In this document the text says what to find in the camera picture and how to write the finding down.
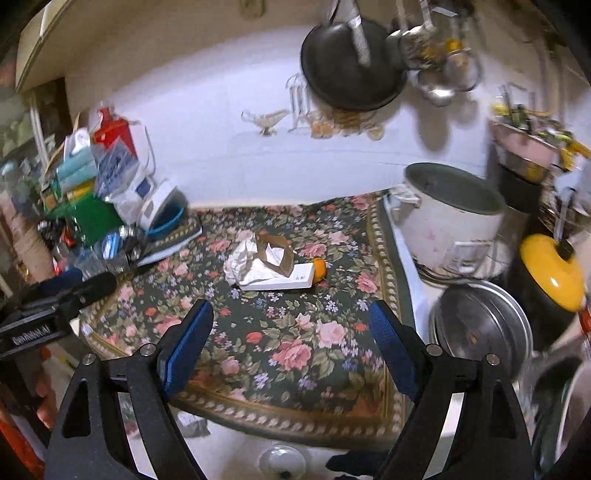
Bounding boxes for yellow lid black pot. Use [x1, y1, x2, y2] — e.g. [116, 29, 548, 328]
[505, 234, 585, 352]

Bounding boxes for blue plastic bowl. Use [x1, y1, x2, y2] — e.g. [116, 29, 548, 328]
[146, 202, 185, 241]

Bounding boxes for dark cloth on floor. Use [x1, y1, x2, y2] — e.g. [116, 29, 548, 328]
[325, 451, 389, 479]

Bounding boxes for stainless steel basin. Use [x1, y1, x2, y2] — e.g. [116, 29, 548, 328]
[430, 281, 534, 381]

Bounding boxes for white paper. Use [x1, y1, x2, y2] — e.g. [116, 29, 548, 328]
[223, 237, 257, 285]

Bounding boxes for glass bowl on floor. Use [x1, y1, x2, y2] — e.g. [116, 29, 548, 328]
[257, 444, 307, 480]

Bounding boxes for black hanging frying pan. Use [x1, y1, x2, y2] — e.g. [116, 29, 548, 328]
[301, 18, 407, 112]

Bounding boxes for floral green tablecloth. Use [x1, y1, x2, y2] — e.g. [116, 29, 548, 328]
[81, 193, 413, 449]

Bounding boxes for teal tissue packs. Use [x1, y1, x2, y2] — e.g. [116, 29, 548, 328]
[56, 146, 97, 194]

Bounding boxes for white flat box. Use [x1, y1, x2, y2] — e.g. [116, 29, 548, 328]
[239, 263, 315, 291]

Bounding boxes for hanging steel ladle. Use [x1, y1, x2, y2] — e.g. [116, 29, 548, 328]
[417, 0, 456, 107]

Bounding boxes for pink utensil holder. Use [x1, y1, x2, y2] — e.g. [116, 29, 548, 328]
[490, 122, 559, 168]

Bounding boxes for white rice cooker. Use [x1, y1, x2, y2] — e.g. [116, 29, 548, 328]
[388, 162, 506, 279]

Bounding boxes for white appliance box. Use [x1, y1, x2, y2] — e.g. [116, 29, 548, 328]
[137, 179, 176, 231]

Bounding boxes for orange peel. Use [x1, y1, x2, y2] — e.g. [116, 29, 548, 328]
[312, 258, 327, 284]

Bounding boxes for hanging mesh strainer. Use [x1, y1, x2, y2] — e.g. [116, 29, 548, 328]
[444, 48, 483, 92]

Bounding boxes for clear plastic bag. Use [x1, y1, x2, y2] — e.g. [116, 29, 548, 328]
[94, 138, 155, 202]

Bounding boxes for clear plastic water bottle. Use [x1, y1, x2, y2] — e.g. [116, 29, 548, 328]
[74, 248, 108, 280]

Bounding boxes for torn brown cardboard piece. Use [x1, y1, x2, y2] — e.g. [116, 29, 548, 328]
[256, 233, 294, 277]

